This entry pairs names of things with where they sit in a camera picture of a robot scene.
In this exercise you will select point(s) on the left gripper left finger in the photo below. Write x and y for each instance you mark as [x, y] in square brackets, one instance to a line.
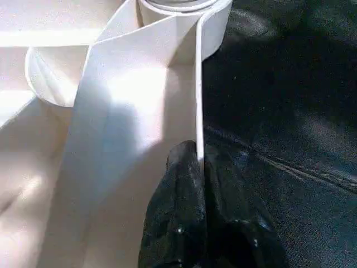
[181, 212]

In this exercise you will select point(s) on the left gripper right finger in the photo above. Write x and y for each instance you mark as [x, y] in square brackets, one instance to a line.
[237, 237]

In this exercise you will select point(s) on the white plastic table top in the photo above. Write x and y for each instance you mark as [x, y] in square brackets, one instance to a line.
[97, 125]

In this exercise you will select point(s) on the white plastic table leg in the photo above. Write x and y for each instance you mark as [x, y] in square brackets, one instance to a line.
[178, 6]

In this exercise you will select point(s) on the black mat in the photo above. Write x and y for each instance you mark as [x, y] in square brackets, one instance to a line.
[279, 97]

